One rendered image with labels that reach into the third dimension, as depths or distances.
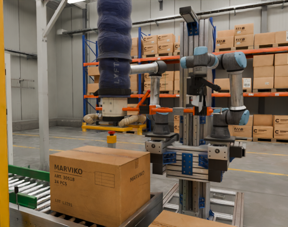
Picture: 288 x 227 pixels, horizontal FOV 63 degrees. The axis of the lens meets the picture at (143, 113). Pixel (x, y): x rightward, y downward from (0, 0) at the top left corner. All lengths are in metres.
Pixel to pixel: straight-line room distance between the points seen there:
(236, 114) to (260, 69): 6.81
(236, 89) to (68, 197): 1.40
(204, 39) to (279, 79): 6.58
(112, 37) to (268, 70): 7.41
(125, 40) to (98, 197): 1.01
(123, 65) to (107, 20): 0.30
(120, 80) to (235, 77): 0.82
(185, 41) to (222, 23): 8.17
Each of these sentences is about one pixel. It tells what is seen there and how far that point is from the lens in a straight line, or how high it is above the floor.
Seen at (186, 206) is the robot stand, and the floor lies 0.40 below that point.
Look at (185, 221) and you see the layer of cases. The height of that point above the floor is 0.54.
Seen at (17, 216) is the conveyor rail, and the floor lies 0.54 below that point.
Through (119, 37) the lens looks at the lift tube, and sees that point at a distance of 1.57.
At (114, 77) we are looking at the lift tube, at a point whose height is 1.48.
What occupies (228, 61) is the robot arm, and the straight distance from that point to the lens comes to 1.80.
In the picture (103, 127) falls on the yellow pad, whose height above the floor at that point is 1.16.
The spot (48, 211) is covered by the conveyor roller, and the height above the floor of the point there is 0.54.
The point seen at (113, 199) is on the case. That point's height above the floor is 0.74.
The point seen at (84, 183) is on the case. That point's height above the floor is 0.79.
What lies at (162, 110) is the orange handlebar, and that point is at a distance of 1.42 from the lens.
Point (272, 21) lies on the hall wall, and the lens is 10.29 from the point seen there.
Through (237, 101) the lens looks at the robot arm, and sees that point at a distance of 1.84.
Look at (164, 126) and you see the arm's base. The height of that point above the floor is 1.11.
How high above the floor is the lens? 1.32
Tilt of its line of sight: 3 degrees down
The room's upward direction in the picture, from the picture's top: straight up
